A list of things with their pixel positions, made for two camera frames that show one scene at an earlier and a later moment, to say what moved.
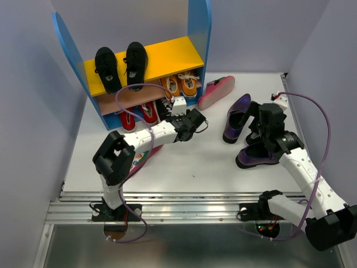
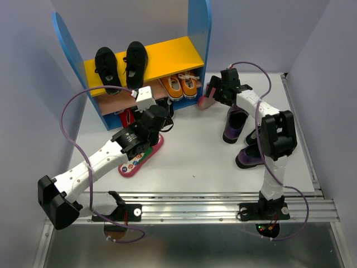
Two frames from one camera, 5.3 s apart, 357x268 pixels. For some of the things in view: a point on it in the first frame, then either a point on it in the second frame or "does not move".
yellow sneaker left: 172,83 does not move
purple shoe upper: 234,118 does not move
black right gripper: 254,110 → 216,81
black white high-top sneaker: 164,108 does not move
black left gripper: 179,116 → 139,120
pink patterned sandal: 140,158 does not move
